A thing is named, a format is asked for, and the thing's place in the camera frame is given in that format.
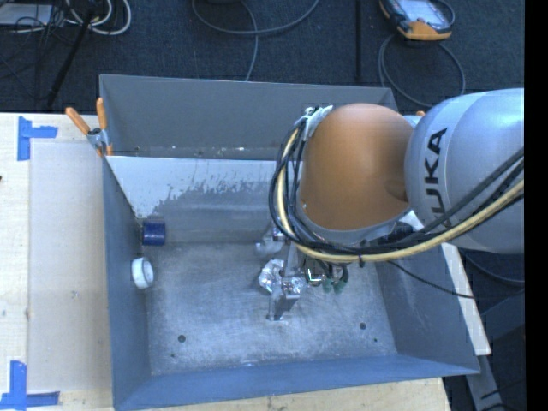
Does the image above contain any black cylinder on white bracket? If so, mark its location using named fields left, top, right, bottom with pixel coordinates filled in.
left=377, top=210, right=426, bottom=246

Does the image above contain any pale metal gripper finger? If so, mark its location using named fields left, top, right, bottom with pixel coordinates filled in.
left=255, top=228, right=287, bottom=258
left=266, top=277, right=307, bottom=322

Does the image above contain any clear crumpled plastic piece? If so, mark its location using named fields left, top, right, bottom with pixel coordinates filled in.
left=258, top=258, right=286, bottom=295

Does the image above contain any white ring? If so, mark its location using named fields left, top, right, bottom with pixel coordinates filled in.
left=130, top=256, right=155, bottom=290

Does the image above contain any grey metal bin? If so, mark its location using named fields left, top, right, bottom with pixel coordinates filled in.
left=98, top=74, right=482, bottom=411

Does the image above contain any pale wood flat board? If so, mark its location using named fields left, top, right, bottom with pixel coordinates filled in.
left=27, top=138, right=114, bottom=396

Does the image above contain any dark blue cup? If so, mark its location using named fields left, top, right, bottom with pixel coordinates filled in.
left=141, top=218, right=167, bottom=247

